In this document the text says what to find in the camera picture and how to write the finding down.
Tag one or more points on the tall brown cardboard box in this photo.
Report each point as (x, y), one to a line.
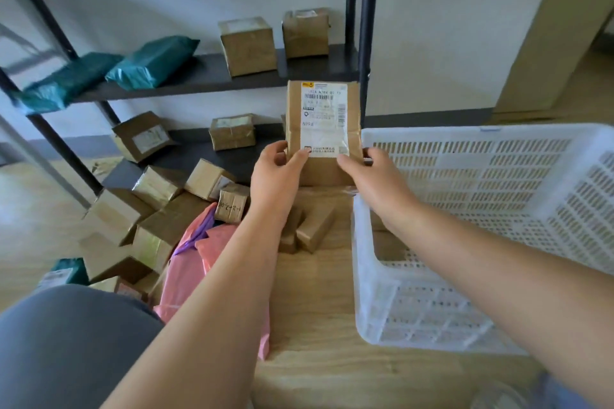
(249, 49)

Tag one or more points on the person's left leg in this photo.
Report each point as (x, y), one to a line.
(72, 351)

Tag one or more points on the person's left hand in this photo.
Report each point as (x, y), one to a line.
(273, 183)

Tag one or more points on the taped box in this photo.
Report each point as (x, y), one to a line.
(232, 135)

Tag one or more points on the person's right forearm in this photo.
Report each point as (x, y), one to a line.
(503, 293)

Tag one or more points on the long white label cardboard box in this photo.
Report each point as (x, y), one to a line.
(321, 116)

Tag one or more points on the grey metal frame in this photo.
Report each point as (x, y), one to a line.
(48, 164)

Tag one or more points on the white plastic crate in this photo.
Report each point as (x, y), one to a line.
(479, 160)

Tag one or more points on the small square cardboard box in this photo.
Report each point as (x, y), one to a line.
(304, 35)

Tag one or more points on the person's right leg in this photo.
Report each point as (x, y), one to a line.
(551, 394)

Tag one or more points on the person's right hand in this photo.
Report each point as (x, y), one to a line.
(381, 188)

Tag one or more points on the pile of cardboard parcels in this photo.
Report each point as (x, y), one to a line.
(163, 226)

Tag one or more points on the purple mailer bag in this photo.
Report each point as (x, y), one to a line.
(196, 237)

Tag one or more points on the labelled box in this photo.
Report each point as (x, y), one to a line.
(139, 135)

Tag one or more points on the person's left forearm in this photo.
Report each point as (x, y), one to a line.
(206, 327)

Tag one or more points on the crumpled clear tape scrap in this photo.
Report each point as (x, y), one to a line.
(105, 166)

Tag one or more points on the thin plain cardboard box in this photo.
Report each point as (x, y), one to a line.
(314, 229)

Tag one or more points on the person's leg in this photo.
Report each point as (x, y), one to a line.
(551, 394)
(72, 351)

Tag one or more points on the person's right white shoe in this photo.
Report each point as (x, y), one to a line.
(499, 399)

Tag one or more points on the beige door frame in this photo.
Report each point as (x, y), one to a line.
(551, 39)

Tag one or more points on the black metal shelf rack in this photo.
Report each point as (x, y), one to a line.
(230, 70)

